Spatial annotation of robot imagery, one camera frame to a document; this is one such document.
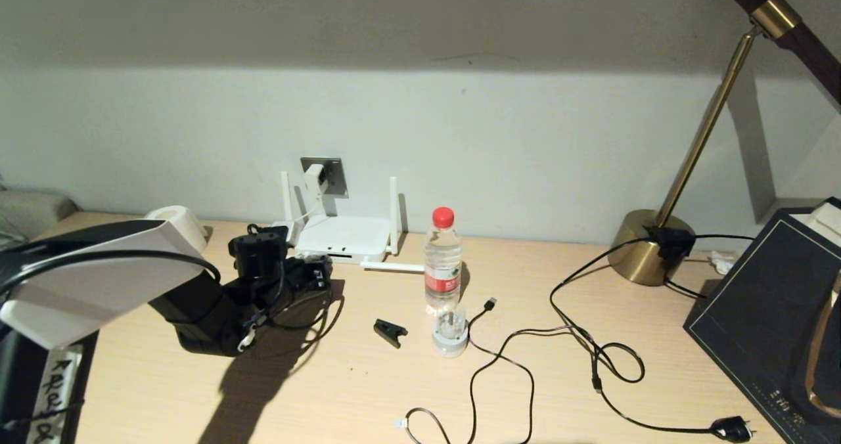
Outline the grey cushion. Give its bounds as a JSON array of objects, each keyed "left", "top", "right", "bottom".
[{"left": 0, "top": 190, "right": 78, "bottom": 238}]

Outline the dark blue gift bag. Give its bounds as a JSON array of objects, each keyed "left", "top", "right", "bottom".
[{"left": 683, "top": 198, "right": 841, "bottom": 444}]

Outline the black block on lamp base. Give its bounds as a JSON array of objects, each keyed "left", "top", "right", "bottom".
[{"left": 647, "top": 226, "right": 697, "bottom": 261}]

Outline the black USB cable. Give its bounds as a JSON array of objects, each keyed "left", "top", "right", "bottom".
[{"left": 468, "top": 298, "right": 646, "bottom": 444}]

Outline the brass desk lamp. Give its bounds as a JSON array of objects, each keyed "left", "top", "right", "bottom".
[{"left": 608, "top": 0, "right": 841, "bottom": 287}]

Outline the white wifi router with antennas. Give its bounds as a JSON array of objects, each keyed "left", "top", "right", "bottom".
[{"left": 281, "top": 171, "right": 426, "bottom": 274}]

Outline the grey wall power socket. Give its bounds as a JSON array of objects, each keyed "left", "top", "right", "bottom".
[{"left": 300, "top": 157, "right": 347, "bottom": 196}]

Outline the white handwritten label tape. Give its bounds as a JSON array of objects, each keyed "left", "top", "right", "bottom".
[{"left": 26, "top": 345, "right": 84, "bottom": 444}]

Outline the white box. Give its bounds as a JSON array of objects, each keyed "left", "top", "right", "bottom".
[{"left": 792, "top": 202, "right": 841, "bottom": 251}]

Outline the small black plastic clip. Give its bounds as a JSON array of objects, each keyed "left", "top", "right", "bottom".
[{"left": 373, "top": 318, "right": 409, "bottom": 349}]

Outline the black cable with white tag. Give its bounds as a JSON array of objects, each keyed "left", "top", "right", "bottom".
[{"left": 394, "top": 407, "right": 454, "bottom": 444}]

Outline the clear water bottle red cap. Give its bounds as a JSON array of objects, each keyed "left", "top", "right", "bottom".
[{"left": 424, "top": 207, "right": 464, "bottom": 315}]

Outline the black left camera cable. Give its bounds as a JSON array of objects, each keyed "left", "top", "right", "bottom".
[{"left": 246, "top": 224, "right": 329, "bottom": 332}]

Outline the black lamp power cord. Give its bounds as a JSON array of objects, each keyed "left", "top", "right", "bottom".
[{"left": 551, "top": 234, "right": 756, "bottom": 443}]

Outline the white power adapter with cord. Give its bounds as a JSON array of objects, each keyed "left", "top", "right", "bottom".
[{"left": 273, "top": 164, "right": 328, "bottom": 261}]

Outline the white toilet paper roll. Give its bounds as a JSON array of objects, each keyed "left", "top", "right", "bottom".
[{"left": 145, "top": 206, "right": 210, "bottom": 251}]

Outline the small white clear-dome humidifier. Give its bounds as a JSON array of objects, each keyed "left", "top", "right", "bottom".
[{"left": 432, "top": 301, "right": 470, "bottom": 358}]

